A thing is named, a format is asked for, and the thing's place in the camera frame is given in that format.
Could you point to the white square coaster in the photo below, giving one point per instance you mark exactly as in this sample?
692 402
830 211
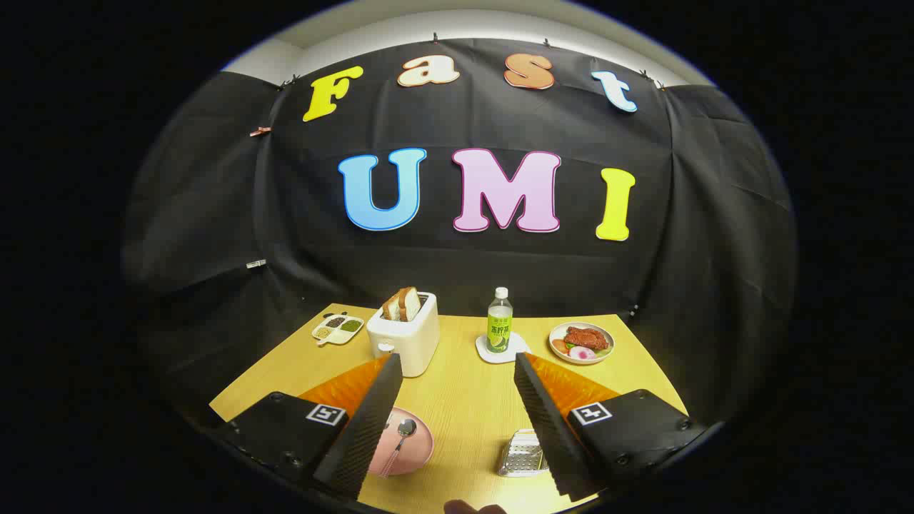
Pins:
518 351

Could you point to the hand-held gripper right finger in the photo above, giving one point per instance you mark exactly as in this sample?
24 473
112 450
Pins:
553 428

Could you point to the perforated metal drain basket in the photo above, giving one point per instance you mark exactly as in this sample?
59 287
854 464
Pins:
521 457

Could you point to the green label drink bottle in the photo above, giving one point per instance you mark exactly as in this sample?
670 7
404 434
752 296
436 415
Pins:
499 325

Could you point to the brown bread slice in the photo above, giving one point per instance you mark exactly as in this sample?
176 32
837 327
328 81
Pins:
392 307
410 303

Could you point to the white toaster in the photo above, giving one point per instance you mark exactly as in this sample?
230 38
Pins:
414 335

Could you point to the plate of meat and vegetables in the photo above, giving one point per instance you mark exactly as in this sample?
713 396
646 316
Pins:
582 339

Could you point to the white divided condiment dish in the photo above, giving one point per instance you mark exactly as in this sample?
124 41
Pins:
337 328

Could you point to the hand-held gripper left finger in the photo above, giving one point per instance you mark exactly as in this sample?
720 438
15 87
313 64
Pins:
368 428

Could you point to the pink round plate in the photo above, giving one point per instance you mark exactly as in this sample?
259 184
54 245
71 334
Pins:
418 451

